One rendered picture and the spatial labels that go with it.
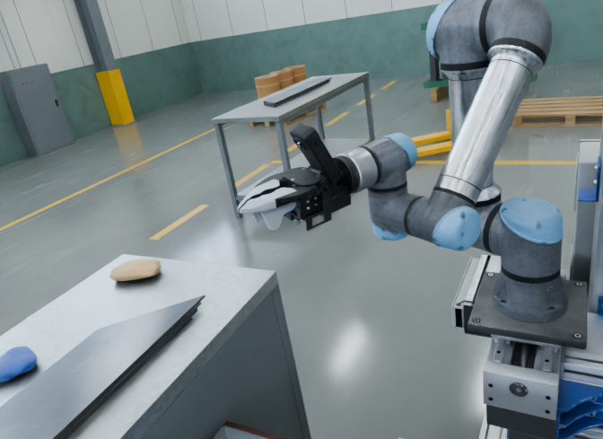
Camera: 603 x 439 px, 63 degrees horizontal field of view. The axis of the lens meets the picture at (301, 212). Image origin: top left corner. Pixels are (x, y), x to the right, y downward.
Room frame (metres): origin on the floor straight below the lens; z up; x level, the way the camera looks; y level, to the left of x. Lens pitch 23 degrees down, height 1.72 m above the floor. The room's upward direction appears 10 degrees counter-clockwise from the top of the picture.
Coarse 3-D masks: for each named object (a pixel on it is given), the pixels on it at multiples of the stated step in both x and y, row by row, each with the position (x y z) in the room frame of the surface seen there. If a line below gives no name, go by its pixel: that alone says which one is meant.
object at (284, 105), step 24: (288, 96) 4.45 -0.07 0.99; (312, 96) 4.44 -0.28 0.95; (216, 120) 4.19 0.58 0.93; (240, 120) 4.04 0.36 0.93; (264, 120) 3.91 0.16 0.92; (288, 120) 3.96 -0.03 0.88; (336, 144) 5.32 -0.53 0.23; (360, 144) 5.15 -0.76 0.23; (288, 168) 3.84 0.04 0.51; (240, 192) 4.27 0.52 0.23; (240, 216) 4.22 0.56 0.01
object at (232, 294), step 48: (96, 288) 1.29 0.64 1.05; (144, 288) 1.24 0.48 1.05; (192, 288) 1.19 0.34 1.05; (240, 288) 1.14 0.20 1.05; (48, 336) 1.08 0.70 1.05; (192, 336) 0.97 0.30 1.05; (0, 384) 0.91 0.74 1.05; (144, 384) 0.83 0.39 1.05; (96, 432) 0.72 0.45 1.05; (144, 432) 0.73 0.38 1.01
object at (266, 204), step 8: (272, 192) 0.71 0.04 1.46; (280, 192) 0.71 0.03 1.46; (288, 192) 0.71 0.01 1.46; (248, 200) 0.70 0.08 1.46; (256, 200) 0.69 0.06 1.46; (264, 200) 0.69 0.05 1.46; (272, 200) 0.69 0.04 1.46; (240, 208) 0.69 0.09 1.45; (248, 208) 0.69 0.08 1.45; (256, 208) 0.69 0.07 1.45; (264, 208) 0.69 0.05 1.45; (272, 208) 0.69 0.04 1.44; (280, 208) 0.71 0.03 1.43; (288, 208) 0.72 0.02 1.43; (264, 216) 0.69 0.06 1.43; (272, 216) 0.70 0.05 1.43; (280, 216) 0.71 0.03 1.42; (272, 224) 0.70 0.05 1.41
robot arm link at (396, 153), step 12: (372, 144) 0.84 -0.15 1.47; (384, 144) 0.84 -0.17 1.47; (396, 144) 0.84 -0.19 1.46; (408, 144) 0.85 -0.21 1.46; (372, 156) 0.81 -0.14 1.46; (384, 156) 0.81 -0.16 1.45; (396, 156) 0.83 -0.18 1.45; (408, 156) 0.84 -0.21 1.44; (384, 168) 0.81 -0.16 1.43; (396, 168) 0.82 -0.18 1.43; (408, 168) 0.85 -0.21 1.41; (384, 180) 0.82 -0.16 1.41; (396, 180) 0.82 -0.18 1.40
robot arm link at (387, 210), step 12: (372, 192) 0.84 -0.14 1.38; (384, 192) 0.82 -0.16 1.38; (396, 192) 0.82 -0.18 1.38; (372, 204) 0.84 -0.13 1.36; (384, 204) 0.82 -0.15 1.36; (396, 204) 0.81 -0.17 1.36; (408, 204) 0.79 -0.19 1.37; (372, 216) 0.85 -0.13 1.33; (384, 216) 0.82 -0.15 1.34; (396, 216) 0.79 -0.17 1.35; (372, 228) 0.86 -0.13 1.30; (384, 228) 0.83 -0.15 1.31; (396, 228) 0.80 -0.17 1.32; (396, 240) 0.82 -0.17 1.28
